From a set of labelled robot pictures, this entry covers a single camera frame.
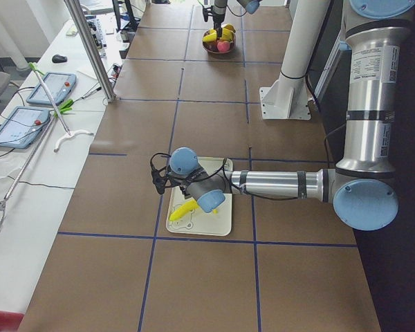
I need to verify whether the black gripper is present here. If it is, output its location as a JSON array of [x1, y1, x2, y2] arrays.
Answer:
[[214, 15, 225, 38], [179, 185, 191, 199]]

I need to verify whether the yellow banana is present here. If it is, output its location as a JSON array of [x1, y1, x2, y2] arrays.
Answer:
[[220, 24, 236, 42], [168, 200, 199, 222], [202, 30, 217, 43]]

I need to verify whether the brown wicker basket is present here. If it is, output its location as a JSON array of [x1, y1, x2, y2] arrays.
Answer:
[[202, 28, 236, 54]]

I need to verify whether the red pink apple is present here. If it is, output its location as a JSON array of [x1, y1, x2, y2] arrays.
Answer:
[[216, 40, 230, 53]]

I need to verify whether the cream bear tray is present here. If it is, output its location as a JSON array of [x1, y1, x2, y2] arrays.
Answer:
[[165, 156, 235, 237]]

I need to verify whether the silver metal cup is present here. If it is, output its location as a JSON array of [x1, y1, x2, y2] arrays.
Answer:
[[120, 30, 129, 43]]

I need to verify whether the white pillar with base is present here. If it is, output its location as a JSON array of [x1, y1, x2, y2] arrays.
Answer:
[[259, 1, 330, 120]]

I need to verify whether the far blue teach pendant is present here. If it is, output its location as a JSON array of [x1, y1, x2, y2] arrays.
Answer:
[[26, 72, 77, 106]]

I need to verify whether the blue teach pendant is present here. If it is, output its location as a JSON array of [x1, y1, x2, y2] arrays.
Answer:
[[0, 106, 50, 149], [26, 72, 77, 106]]

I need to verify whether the black computer mouse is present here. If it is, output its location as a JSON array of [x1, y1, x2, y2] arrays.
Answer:
[[51, 54, 68, 64]]

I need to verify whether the near blue teach pendant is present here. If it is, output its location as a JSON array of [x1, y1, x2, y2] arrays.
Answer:
[[0, 106, 50, 149]]

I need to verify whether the long reacher grabber tool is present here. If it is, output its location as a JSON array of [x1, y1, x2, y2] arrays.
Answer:
[[0, 113, 81, 231]]

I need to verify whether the aluminium frame post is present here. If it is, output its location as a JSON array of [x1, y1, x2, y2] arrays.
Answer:
[[64, 0, 116, 103]]

